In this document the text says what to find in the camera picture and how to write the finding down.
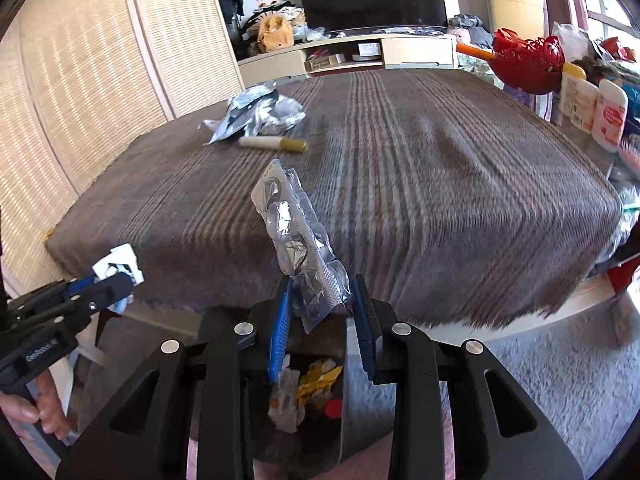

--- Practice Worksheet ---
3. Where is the clear plastic wrapper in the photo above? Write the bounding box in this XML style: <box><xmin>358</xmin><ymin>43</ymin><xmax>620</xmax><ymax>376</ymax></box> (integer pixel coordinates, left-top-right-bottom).
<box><xmin>250</xmin><ymin>158</ymin><xmax>350</xmax><ymax>333</ymax></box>

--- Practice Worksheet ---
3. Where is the white paper scrap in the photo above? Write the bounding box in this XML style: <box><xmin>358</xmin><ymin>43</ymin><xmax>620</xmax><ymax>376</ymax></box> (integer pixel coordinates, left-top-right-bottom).
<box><xmin>92</xmin><ymin>244</ymin><xmax>144</xmax><ymax>287</ymax></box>

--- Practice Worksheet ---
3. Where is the dark grey trash bin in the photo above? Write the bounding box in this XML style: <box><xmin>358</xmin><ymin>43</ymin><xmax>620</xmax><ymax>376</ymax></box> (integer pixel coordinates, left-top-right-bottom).
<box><xmin>249</xmin><ymin>303</ymin><xmax>352</xmax><ymax>466</ymax></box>

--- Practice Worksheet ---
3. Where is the person left hand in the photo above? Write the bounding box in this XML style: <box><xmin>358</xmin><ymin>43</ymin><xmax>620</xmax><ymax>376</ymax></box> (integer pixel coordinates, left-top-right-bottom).
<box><xmin>1</xmin><ymin>370</ymin><xmax>72</xmax><ymax>441</ymax></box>

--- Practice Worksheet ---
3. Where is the grey plaid tablecloth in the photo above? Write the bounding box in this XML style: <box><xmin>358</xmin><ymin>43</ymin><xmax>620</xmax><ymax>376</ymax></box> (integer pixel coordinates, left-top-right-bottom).
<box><xmin>47</xmin><ymin>70</ymin><xmax>622</xmax><ymax>326</ymax></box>

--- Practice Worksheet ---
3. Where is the white yellow tube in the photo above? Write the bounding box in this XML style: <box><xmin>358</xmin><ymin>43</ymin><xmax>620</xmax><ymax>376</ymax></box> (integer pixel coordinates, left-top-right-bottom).
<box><xmin>238</xmin><ymin>136</ymin><xmax>307</xmax><ymax>153</ymax></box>

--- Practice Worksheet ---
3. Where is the crumpled silver foil wrapper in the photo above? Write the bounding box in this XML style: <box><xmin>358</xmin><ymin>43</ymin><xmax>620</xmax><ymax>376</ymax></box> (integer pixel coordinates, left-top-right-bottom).
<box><xmin>198</xmin><ymin>81</ymin><xmax>306</xmax><ymax>145</ymax></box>

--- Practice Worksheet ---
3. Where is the white tv cabinet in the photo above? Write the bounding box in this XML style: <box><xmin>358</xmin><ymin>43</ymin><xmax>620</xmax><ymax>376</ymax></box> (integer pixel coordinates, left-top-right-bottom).
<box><xmin>239</xmin><ymin>34</ymin><xmax>458</xmax><ymax>87</ymax></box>

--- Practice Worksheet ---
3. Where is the bamboo folding screen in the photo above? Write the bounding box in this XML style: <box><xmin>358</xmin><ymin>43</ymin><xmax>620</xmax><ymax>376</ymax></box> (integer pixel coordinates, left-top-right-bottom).
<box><xmin>1</xmin><ymin>0</ymin><xmax>243</xmax><ymax>296</ymax></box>

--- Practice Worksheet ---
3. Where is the red basket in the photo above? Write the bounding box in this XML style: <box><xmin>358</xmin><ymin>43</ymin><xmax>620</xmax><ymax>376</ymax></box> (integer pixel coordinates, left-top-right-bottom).
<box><xmin>456</xmin><ymin>28</ymin><xmax>565</xmax><ymax>96</ymax></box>

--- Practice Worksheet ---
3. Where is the yellow plush toy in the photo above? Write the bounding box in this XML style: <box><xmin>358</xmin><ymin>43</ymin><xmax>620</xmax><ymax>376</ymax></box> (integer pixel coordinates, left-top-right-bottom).
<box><xmin>258</xmin><ymin>14</ymin><xmax>294</xmax><ymax>52</ymax></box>

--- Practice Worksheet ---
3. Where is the white lotion bottle yellow cap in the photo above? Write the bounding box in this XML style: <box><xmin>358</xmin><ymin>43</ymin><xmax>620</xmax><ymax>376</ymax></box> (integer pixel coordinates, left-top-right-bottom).
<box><xmin>560</xmin><ymin>62</ymin><xmax>587</xmax><ymax>117</ymax></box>

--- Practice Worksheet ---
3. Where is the white small lotion bottle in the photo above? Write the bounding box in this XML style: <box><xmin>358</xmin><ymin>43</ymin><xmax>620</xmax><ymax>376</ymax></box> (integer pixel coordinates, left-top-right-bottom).
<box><xmin>570</xmin><ymin>79</ymin><xmax>600</xmax><ymax>133</ymax></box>

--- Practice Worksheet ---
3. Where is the white pink lotion bottle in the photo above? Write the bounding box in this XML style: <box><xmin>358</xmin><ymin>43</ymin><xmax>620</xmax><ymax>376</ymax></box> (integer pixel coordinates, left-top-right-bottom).
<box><xmin>591</xmin><ymin>78</ymin><xmax>628</xmax><ymax>153</ymax></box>

